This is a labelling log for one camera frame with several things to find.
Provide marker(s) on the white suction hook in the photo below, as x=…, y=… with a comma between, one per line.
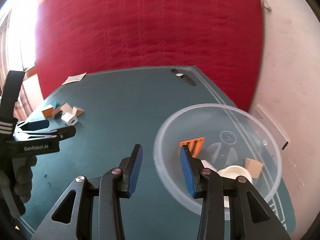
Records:
x=231, y=172

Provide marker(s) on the white striped wedge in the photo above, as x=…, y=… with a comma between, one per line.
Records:
x=66, y=108

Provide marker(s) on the white paper packet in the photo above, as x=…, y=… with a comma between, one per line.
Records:
x=76, y=78

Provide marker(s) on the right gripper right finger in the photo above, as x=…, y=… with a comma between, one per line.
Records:
x=250, y=216

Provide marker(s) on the blue block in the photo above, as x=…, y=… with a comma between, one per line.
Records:
x=56, y=105

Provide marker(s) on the clear plastic bowl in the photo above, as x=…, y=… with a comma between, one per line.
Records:
x=231, y=135

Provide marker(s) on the tan wooden wedge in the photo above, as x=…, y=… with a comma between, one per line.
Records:
x=77, y=111

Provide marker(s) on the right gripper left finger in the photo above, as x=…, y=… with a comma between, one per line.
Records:
x=71, y=215

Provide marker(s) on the red quilted blanket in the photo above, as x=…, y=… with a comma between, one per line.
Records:
x=224, y=38

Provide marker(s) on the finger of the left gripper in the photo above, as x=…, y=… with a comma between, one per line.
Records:
x=23, y=126
x=46, y=135

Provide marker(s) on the grey gloved left hand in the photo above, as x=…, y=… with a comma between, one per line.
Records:
x=16, y=183

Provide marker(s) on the white charger cube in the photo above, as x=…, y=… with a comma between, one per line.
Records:
x=69, y=119

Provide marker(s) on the large orange striped wedge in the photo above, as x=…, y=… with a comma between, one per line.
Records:
x=47, y=111

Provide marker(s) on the window with wooden sill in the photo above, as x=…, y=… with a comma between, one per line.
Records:
x=19, y=46

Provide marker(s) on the black wristwatch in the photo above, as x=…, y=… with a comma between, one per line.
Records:
x=183, y=76

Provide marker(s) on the small orange striped wedge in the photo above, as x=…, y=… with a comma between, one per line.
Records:
x=194, y=145

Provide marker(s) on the tan wooden cube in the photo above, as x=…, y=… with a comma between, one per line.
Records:
x=254, y=167

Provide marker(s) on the brown cardboard box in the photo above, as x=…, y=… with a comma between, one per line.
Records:
x=59, y=110

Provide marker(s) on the green table mat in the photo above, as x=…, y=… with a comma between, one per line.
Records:
x=124, y=108

